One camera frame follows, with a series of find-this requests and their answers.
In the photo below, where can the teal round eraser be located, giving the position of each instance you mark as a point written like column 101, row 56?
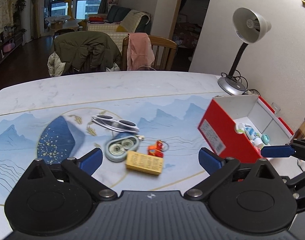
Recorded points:
column 265, row 139

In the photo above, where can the dark tv cabinet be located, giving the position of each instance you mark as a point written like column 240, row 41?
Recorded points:
column 9, row 44

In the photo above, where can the white quilted jacket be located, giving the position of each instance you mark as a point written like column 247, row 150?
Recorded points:
column 55, row 66

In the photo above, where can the red cardboard box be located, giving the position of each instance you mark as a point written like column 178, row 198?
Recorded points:
column 220, row 126

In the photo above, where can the orange toy keychain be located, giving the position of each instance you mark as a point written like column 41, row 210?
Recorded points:
column 158, row 149

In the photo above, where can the pink cloth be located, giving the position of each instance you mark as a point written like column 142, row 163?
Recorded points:
column 139, row 52

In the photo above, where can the sofa with blankets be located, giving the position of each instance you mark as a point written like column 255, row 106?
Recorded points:
column 119, row 22

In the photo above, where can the blue mountain table mat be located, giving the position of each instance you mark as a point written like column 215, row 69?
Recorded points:
column 57, row 133

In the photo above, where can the white blue toothpaste tube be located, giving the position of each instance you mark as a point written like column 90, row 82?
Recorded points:
column 252, row 135

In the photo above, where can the folded sunglasses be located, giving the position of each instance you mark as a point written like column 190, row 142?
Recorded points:
column 109, row 122

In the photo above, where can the wooden chair with pink cloth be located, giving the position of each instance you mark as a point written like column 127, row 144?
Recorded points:
column 164, row 51

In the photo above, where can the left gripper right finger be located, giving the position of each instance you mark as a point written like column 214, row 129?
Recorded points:
column 220, row 172

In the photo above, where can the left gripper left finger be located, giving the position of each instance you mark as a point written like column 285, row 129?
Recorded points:
column 79, row 172

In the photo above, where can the olive green jacket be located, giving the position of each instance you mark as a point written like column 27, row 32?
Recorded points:
column 87, row 52

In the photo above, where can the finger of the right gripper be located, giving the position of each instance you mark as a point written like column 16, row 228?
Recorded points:
column 283, row 151

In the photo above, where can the yellow small box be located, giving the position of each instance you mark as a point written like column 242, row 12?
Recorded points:
column 144, row 163

